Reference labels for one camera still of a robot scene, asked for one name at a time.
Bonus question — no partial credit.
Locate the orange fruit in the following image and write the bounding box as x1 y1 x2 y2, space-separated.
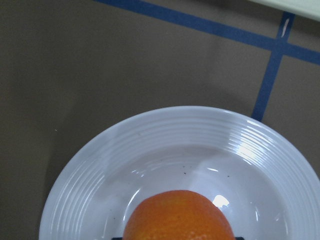
122 190 235 240

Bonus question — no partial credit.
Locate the white ribbed plate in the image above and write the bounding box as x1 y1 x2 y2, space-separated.
39 106 320 240

